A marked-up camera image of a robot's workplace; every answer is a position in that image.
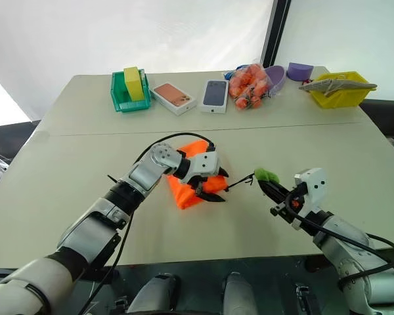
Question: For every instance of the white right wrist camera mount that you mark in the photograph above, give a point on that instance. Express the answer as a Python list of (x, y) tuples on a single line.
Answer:
[(313, 187)]

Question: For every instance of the yellow plastic bin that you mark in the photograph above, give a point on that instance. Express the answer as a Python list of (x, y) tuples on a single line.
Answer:
[(341, 98)]

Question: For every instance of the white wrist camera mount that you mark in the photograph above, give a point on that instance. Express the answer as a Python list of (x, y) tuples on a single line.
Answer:
[(205, 164), (313, 187)]

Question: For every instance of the grey cloth on basket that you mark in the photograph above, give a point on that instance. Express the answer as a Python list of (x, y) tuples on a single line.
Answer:
[(338, 85)]

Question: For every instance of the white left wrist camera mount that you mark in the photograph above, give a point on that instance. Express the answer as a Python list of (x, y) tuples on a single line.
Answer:
[(205, 164)]

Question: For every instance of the black sofa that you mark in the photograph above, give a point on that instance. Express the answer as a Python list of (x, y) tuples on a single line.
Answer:
[(6, 134)]

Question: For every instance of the yellow block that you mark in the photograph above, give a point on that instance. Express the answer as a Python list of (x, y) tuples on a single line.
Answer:
[(134, 85)]

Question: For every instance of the green plastic bin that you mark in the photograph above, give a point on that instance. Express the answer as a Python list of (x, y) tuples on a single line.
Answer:
[(131, 105)]

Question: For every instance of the white box dark phone print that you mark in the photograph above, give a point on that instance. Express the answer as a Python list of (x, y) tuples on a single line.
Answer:
[(215, 95)]

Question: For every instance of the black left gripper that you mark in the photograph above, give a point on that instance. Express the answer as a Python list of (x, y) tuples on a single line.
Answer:
[(198, 183)]

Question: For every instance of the grey rounded robot leg shape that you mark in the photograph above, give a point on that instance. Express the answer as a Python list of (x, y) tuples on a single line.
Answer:
[(154, 295), (238, 295)]

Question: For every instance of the dark bench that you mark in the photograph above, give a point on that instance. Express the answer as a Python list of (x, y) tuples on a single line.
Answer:
[(387, 118)]

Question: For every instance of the purple plastic bowl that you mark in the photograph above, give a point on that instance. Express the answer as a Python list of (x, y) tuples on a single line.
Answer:
[(277, 77)]

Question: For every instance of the dark vertical post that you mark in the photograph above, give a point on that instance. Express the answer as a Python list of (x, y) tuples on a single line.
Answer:
[(275, 33)]

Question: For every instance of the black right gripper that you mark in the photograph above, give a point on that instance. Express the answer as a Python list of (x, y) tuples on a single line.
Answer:
[(290, 205)]

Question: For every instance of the white box orange phone print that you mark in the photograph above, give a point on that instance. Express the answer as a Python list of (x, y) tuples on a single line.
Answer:
[(174, 96)]

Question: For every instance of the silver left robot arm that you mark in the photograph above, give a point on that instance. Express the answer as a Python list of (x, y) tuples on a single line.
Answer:
[(92, 229)]

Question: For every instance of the orange fabric pouch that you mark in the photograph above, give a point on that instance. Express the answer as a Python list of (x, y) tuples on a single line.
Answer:
[(184, 193)]

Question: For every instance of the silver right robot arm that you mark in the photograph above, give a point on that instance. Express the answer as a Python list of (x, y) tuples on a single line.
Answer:
[(351, 249)]

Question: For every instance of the clear bag of orange fruit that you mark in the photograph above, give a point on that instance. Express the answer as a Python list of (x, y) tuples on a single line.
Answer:
[(248, 85)]

